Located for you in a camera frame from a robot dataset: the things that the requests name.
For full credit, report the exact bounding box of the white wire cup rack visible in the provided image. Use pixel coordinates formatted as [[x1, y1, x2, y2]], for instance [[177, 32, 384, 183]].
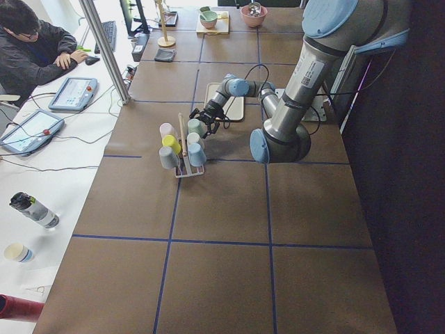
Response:
[[175, 141, 207, 178]]

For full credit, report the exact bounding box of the green cup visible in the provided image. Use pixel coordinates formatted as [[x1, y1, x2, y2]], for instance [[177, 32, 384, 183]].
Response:
[[187, 118, 207, 138]]

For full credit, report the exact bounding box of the paper cup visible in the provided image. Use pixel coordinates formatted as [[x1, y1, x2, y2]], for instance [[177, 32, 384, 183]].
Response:
[[3, 243, 33, 263]]

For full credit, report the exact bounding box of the white cup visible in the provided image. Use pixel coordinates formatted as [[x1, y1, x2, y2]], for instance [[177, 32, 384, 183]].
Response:
[[186, 132, 205, 149]]

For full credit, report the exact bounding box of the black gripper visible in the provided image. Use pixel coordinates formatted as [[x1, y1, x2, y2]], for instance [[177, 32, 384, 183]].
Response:
[[189, 103, 223, 139]]

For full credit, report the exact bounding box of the red cylinder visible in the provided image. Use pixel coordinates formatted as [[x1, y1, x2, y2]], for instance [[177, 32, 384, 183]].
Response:
[[1, 294, 45, 322]]

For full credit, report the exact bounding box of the yellow cup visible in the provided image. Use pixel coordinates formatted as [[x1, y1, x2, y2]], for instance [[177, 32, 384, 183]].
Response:
[[162, 134, 181, 154]]

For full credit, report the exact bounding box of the teach pendant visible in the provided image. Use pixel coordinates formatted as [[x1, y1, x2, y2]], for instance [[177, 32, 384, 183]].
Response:
[[1, 109, 65, 157], [48, 77, 98, 112]]

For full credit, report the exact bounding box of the green small tool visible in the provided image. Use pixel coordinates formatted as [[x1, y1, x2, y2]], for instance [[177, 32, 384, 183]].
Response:
[[76, 45, 92, 53]]

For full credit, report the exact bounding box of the metal scoop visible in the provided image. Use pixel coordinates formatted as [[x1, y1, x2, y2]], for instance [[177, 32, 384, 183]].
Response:
[[248, 1, 261, 17]]

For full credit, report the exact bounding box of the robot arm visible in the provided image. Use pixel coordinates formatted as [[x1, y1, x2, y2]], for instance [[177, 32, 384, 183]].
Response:
[[190, 0, 412, 164]]

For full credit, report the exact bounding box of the cream rabbit tray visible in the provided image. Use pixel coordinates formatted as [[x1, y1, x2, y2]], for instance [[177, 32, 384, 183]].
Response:
[[204, 82, 245, 122]]

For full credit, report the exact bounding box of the pink cup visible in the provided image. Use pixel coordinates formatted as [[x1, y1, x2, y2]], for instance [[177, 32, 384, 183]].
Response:
[[159, 122, 177, 138]]

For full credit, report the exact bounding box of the seated person black jacket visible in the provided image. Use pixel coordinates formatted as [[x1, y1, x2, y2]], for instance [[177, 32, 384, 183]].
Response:
[[1, 1, 88, 107]]

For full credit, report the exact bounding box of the clear water bottle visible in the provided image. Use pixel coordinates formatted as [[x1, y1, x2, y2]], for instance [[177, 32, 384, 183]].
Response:
[[10, 192, 59, 229]]

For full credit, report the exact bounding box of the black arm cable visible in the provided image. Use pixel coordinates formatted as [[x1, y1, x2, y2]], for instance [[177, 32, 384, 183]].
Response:
[[222, 63, 359, 136]]

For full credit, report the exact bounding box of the wooden mug tree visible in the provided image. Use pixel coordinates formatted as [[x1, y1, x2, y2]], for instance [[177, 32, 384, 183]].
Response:
[[155, 0, 176, 48]]

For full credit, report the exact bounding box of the black rectangular box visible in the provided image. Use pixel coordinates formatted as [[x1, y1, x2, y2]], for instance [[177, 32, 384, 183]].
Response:
[[131, 33, 149, 62]]

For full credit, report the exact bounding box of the far teach pendant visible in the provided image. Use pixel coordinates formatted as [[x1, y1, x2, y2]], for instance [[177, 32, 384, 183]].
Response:
[[48, 77, 98, 112]]

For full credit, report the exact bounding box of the near teach pendant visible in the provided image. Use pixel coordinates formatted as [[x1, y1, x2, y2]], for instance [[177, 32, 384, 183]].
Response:
[[1, 109, 65, 157]]

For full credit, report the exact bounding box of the wooden rack handle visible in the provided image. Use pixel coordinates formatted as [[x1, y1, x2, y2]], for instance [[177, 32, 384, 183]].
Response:
[[178, 113, 188, 158]]

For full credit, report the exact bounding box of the green bowl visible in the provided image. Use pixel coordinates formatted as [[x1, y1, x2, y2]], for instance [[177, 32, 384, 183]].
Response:
[[200, 10, 218, 29]]

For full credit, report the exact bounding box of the blue cup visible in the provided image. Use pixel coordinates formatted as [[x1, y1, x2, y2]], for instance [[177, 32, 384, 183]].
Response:
[[188, 143, 207, 167]]

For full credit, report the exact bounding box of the black keyboard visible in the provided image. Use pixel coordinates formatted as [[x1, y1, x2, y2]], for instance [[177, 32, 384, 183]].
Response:
[[102, 21, 117, 52]]

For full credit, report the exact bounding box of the pink bowl with ice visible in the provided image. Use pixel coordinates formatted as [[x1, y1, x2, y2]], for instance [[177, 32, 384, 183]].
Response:
[[240, 2, 268, 28]]

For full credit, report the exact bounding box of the folded grey cloth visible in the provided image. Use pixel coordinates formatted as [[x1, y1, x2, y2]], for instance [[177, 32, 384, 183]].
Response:
[[154, 48, 176, 63]]

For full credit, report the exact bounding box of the wooden cutting board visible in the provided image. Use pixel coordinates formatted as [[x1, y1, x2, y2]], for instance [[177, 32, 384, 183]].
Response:
[[195, 11, 230, 35]]

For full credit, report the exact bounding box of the grey cup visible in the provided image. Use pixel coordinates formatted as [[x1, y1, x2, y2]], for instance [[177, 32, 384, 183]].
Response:
[[159, 146, 180, 169]]

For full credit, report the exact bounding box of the white pillar with base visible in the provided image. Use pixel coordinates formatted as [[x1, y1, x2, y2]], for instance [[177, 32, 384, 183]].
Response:
[[270, 88, 326, 126]]

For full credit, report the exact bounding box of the black monitor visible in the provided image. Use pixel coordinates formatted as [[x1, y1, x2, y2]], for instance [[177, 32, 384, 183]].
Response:
[[120, 0, 149, 38]]

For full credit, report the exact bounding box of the aluminium frame post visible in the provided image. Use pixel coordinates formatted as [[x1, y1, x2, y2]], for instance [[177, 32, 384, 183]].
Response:
[[79, 0, 131, 105]]

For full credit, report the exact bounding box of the metal tray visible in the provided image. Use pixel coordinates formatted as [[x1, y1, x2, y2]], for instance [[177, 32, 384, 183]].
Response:
[[163, 11, 179, 27]]

